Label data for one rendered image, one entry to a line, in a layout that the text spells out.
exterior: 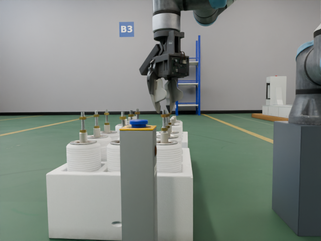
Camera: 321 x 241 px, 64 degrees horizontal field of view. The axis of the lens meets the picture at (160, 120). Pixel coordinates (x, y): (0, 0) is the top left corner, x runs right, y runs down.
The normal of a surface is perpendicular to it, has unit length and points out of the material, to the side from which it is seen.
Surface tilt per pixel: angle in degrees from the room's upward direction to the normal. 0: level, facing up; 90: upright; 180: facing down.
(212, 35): 90
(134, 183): 90
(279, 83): 90
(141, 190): 90
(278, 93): 78
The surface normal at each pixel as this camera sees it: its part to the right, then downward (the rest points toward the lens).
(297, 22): -0.03, 0.07
